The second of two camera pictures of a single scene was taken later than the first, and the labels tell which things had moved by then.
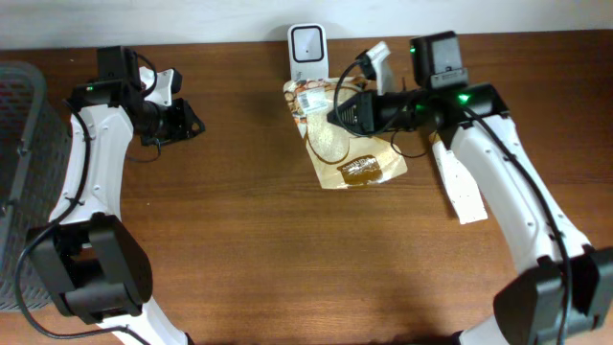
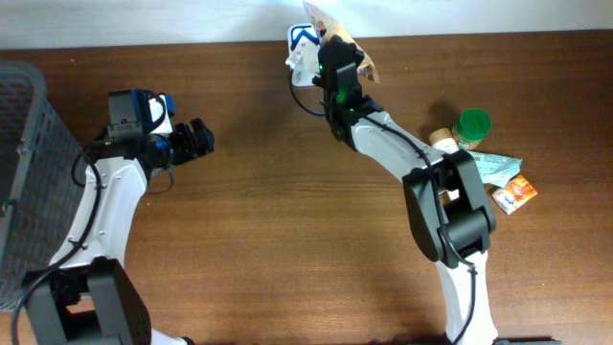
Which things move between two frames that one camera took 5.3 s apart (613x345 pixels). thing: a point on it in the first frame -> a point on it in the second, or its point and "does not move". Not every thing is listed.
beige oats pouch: (343, 159) -> (328, 26)
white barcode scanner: (308, 55) does not move
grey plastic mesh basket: (35, 139) does not move
